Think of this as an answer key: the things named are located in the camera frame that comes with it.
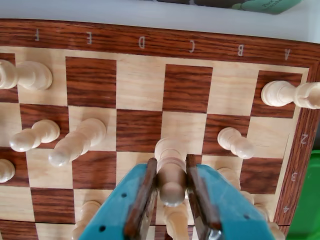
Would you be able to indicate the teal gripper finger with brown pad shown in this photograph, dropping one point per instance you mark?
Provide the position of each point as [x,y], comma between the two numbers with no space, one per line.
[117,207]
[232,212]

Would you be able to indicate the light wooden bishop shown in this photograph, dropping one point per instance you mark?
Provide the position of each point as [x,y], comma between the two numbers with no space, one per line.
[171,195]
[80,142]

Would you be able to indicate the light wooden pawn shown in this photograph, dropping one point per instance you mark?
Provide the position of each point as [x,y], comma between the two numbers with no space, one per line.
[87,212]
[235,142]
[5,170]
[35,136]

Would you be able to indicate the light wooden queen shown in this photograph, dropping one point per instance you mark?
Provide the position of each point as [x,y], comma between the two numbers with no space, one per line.
[228,176]

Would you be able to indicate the light wooden knight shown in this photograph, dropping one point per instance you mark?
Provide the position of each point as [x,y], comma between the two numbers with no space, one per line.
[176,221]

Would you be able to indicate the wooden folding chessboard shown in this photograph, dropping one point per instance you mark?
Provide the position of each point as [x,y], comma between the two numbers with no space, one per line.
[140,82]

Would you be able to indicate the light wooden rook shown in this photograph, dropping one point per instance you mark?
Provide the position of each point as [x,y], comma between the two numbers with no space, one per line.
[280,93]
[27,75]

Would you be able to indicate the dark box with round pictures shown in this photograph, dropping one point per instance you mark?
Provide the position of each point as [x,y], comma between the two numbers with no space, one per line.
[270,6]

